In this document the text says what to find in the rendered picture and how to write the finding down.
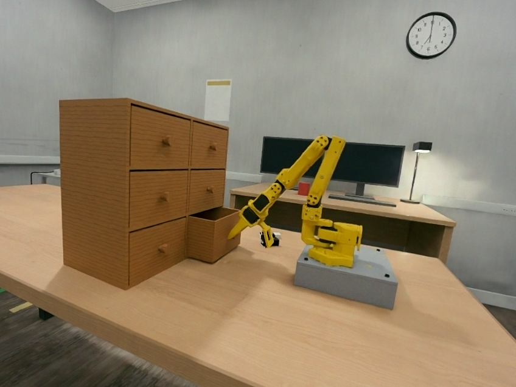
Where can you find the white eraser with black sleeve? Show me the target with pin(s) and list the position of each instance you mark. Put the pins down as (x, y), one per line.
(274, 234)

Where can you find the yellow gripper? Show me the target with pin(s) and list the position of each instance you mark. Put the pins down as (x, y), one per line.
(250, 217)

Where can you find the brown wooden chest of drawers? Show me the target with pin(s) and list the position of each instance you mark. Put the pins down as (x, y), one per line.
(94, 175)

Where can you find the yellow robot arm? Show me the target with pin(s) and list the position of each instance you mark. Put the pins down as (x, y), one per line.
(341, 236)

